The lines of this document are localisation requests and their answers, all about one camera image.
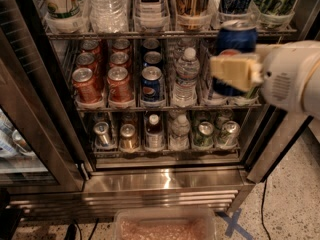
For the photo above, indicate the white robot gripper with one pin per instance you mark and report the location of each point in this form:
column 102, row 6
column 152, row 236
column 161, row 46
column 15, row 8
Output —
column 286, row 74

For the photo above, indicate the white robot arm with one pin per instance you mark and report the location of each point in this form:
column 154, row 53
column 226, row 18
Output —
column 287, row 74

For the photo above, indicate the green can middle front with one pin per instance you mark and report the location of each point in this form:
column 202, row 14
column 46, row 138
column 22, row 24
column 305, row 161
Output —
column 252, row 93

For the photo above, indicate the water bottle middle shelf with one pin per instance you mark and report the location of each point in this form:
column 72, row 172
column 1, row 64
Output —
column 187, row 70

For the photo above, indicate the silver green can bottom right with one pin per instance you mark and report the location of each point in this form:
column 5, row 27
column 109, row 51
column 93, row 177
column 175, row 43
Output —
column 227, row 138

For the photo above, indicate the gold brown tall can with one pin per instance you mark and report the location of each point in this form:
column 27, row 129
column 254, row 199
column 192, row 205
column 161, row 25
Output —
column 192, row 14

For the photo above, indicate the green can bottom shelf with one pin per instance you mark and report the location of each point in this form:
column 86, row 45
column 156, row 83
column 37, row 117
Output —
column 203, row 135

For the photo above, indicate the pepsi can middle behind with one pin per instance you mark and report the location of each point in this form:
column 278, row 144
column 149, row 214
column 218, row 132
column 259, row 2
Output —
column 153, row 58

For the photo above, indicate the blue pepsi can middle shelf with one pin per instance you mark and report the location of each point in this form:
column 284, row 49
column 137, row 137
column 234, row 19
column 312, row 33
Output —
column 152, row 84

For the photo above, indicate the water bottle bottom shelf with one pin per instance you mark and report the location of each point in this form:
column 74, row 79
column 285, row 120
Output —
column 180, row 128

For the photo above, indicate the white labelled bottle top shelf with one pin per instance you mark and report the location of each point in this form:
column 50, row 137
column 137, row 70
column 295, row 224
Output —
column 151, row 13

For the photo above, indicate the tea bottle bottom shelf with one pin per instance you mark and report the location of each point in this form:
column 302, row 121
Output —
column 154, row 132

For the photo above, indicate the red soda can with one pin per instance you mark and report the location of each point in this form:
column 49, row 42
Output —
column 120, row 89
column 92, row 46
column 121, row 45
column 85, row 83
column 86, row 60
column 120, row 59

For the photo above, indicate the bronze can bottom shelf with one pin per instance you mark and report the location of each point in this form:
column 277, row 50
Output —
column 128, row 137

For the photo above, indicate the stainless steel fridge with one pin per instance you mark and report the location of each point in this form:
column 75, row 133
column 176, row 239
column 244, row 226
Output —
column 117, row 180

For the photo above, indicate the clear water bottle top shelf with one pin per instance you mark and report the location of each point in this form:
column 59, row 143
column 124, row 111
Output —
column 108, row 16

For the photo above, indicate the red soda can back left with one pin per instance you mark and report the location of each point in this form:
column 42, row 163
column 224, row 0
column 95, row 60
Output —
column 92, row 46

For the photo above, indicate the red soda can middle left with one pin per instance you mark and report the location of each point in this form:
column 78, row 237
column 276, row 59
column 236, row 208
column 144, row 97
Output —
column 86, row 60

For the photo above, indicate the red soda can front left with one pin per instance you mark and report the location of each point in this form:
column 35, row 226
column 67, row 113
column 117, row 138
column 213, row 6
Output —
column 85, row 83

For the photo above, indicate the silver can bottom left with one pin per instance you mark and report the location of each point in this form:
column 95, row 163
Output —
column 101, row 129

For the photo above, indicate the glass fridge door left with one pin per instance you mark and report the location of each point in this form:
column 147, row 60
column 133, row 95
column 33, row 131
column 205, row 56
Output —
column 35, row 97

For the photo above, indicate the blue tape cross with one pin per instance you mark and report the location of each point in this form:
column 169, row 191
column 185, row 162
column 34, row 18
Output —
column 233, row 226

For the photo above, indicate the clear plastic bin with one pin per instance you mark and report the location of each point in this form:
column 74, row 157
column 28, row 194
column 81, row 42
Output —
column 165, row 223

